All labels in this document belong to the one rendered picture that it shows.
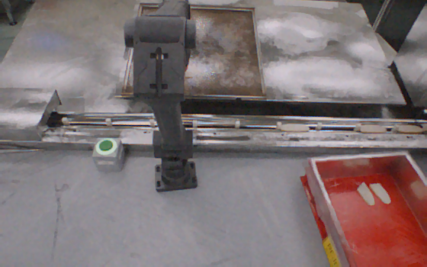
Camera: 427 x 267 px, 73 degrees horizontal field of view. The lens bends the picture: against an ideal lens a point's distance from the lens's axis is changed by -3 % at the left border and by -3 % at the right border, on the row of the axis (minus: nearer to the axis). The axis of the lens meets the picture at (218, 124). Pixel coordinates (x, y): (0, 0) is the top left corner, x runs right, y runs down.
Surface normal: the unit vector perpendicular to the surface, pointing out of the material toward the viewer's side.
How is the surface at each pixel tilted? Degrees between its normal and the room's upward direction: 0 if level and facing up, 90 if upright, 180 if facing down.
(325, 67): 10
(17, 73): 0
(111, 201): 0
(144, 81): 45
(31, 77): 0
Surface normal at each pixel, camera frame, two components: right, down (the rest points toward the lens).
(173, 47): 0.07, 0.04
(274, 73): 0.07, -0.54
